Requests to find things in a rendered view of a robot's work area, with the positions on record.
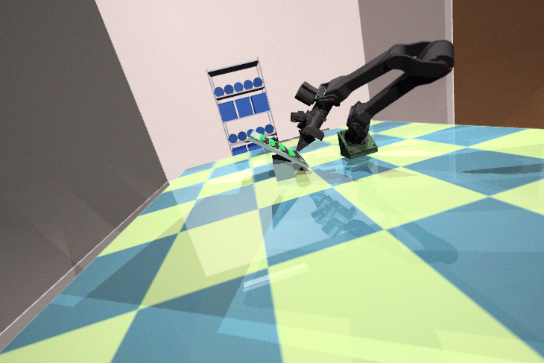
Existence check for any pale grey-green switch panel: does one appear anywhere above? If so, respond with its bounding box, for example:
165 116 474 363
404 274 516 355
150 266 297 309
248 130 309 182

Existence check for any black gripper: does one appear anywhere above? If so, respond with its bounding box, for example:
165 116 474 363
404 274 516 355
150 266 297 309
296 108 326 151

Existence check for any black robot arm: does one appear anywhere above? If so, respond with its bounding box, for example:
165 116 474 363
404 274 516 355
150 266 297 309
294 40 455 146

